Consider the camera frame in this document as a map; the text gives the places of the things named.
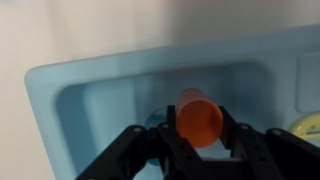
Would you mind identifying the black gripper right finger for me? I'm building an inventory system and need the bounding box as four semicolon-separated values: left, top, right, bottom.
219;105;320;180

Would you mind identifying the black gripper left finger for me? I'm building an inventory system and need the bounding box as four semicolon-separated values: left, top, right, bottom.
76;104;203;180

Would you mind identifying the orange toy cup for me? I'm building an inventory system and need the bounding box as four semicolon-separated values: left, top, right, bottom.
175;87;225;149

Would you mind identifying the light blue toy sink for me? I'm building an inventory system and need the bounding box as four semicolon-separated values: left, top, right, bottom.
23;23;320;180

